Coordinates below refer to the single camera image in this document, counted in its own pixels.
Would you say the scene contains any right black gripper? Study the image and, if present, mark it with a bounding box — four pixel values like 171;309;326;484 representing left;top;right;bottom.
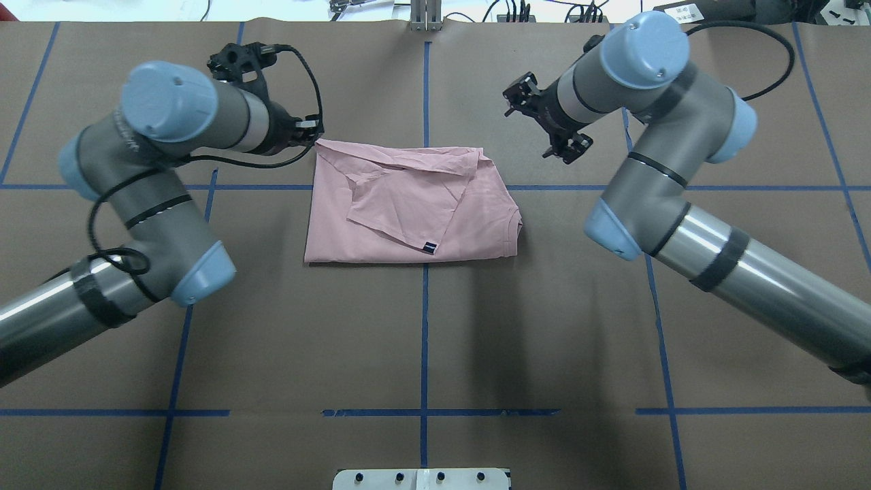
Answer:
503;71;594;165

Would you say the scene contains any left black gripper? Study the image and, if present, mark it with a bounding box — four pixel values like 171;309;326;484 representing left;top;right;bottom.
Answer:
262;101;323;156

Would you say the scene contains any pink Snoopy t-shirt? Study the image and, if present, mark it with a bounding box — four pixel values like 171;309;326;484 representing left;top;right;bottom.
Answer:
304;139;523;264

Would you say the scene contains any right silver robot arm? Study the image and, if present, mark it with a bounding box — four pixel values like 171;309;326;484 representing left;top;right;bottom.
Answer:
503;10;870;389

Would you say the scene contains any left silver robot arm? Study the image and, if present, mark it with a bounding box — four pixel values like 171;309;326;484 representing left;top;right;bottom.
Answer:
2;60;323;385

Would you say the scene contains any black box with label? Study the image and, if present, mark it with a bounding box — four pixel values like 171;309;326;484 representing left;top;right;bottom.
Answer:
653;1;757;24

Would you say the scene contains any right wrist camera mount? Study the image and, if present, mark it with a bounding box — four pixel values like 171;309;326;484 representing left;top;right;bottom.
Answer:
582;35;606;53

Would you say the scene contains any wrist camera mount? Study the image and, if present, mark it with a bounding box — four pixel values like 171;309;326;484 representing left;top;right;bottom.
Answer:
206;42;278;103
582;35;606;53

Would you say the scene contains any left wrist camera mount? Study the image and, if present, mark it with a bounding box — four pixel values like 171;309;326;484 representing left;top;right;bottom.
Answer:
206;42;278;103

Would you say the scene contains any aluminium frame post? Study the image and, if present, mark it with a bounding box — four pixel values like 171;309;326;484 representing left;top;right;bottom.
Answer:
408;0;444;32

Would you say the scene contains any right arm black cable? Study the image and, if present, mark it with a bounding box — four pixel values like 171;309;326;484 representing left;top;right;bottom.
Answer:
684;20;795;103

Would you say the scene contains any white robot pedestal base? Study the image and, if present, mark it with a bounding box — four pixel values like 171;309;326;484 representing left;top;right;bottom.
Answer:
331;468;512;489

